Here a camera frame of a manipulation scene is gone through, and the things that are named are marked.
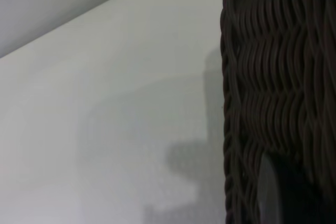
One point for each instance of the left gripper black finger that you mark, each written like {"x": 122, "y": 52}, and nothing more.
{"x": 288, "y": 195}

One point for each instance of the black woven wicker basket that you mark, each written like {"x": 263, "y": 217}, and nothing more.
{"x": 275, "y": 64}

